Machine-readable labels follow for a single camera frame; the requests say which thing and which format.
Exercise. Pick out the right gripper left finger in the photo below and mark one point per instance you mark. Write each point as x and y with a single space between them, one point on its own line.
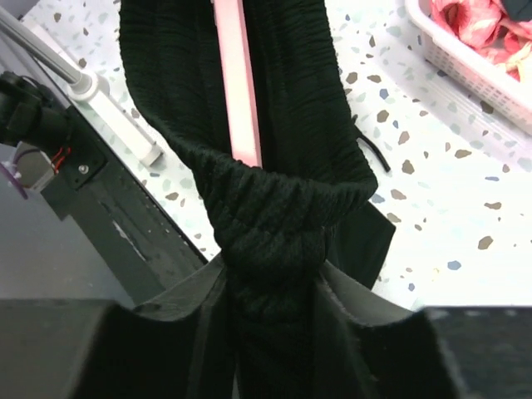
174 346

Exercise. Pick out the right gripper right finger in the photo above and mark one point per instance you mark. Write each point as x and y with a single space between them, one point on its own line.
367 347

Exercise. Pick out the black shorts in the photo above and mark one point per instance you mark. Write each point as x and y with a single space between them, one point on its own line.
276 223

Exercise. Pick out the pink hanger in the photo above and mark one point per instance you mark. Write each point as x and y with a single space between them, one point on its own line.
238 81

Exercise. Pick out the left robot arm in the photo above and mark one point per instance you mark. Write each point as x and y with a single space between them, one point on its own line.
30 114

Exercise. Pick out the metal clothes rack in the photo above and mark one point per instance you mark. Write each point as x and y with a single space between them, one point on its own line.
83 86

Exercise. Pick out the white plastic basket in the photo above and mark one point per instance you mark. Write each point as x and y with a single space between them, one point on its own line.
511 98

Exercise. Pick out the pink garment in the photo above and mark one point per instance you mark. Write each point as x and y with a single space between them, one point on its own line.
484 26

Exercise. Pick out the dark teal garment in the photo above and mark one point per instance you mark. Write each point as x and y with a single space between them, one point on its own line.
518 10

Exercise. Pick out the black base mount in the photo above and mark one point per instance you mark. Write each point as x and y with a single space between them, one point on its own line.
146 251

